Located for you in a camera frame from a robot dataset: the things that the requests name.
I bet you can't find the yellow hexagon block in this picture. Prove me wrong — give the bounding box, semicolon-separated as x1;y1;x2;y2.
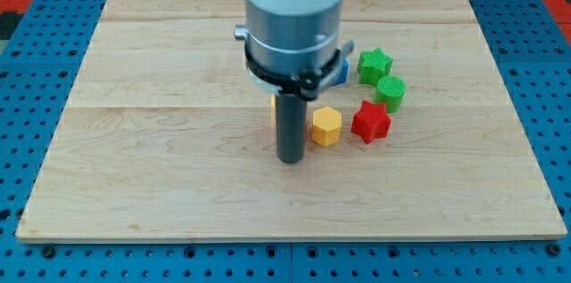
311;106;343;146

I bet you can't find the blue block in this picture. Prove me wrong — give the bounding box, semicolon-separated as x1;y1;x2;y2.
334;60;350;86

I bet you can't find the light wooden board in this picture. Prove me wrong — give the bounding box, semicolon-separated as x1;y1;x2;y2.
16;0;567;244

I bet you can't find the yellow heart block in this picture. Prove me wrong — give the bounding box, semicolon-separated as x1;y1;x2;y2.
270;96;277;128

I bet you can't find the red star block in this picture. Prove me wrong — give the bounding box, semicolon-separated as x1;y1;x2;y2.
350;100;392;144

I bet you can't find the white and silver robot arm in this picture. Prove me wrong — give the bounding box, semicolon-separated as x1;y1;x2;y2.
235;0;354;163

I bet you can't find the black clamp ring mount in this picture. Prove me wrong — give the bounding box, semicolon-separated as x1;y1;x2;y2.
244;40;355;101

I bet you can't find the green star block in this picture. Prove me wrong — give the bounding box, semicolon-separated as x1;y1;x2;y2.
357;48;393;86

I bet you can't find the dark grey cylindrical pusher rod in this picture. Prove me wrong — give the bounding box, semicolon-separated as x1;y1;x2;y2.
275;95;307;163

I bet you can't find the green cylinder block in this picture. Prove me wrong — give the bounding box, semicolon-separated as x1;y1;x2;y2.
374;76;406;113

